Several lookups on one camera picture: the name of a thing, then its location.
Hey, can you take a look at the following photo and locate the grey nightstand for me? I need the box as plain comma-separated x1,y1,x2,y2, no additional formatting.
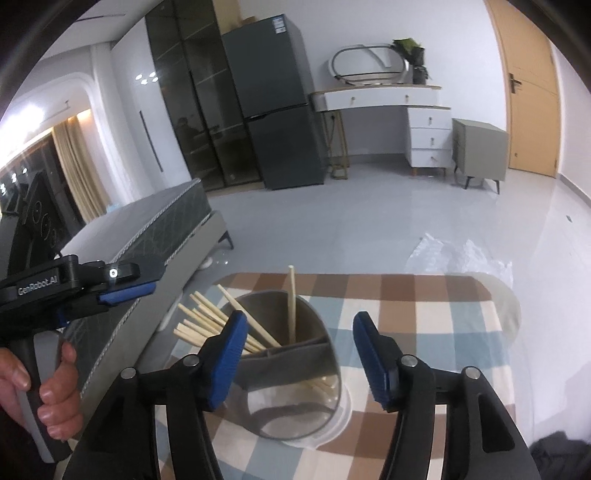
451,117,510,195

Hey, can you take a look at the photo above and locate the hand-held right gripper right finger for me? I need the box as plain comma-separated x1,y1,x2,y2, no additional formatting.
353,311,529,480

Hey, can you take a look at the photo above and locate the wooden door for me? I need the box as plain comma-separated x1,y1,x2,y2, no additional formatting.
485,0,561,178

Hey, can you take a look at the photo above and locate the dark grey quilted mattress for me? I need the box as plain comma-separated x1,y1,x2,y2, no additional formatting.
60,179,213,402

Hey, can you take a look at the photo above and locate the white wardrobe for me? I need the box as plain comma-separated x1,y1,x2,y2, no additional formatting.
90,32,192,217

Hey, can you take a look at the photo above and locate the checkered tablecloth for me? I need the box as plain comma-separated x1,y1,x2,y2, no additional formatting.
152,272,511,480

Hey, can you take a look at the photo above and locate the grey bed frame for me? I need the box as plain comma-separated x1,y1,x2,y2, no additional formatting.
134,210,234,365

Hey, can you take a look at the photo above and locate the grey white utensil holder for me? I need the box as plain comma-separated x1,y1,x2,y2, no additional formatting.
215,290,352,449

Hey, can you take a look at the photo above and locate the pile of wooden chopsticks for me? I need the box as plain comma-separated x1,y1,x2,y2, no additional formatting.
173,284,341,397

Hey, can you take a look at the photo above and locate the oval mirror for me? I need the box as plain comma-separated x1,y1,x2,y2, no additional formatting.
329,44,411,88

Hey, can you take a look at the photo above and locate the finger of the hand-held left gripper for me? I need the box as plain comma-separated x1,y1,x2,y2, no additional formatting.
76,257,168,292
53,281,158,330

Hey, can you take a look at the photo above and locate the clear plastic sheet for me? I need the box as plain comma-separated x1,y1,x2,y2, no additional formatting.
405,232,514,289

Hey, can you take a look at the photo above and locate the wooden chopstick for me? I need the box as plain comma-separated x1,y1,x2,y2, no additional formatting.
288,265,297,345

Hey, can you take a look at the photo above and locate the white dressing table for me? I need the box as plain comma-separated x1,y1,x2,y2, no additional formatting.
310,84,453,178

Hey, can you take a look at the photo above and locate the beige curtain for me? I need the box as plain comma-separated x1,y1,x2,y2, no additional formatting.
51,117,109,222

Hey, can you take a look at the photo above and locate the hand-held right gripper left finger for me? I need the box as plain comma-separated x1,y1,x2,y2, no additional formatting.
62,310,250,480

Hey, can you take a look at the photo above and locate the dark grey refrigerator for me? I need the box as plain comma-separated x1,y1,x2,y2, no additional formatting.
221,14,326,191

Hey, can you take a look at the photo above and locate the dark window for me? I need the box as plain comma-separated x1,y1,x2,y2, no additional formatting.
0,134,88,222

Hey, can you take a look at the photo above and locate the person's left hand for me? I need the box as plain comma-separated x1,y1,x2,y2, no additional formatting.
0,344,84,440

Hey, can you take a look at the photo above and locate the dark glass cabinet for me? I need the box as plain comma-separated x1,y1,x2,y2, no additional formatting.
145,0,264,192

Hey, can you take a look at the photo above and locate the black bag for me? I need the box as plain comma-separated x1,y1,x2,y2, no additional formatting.
529,429,591,480

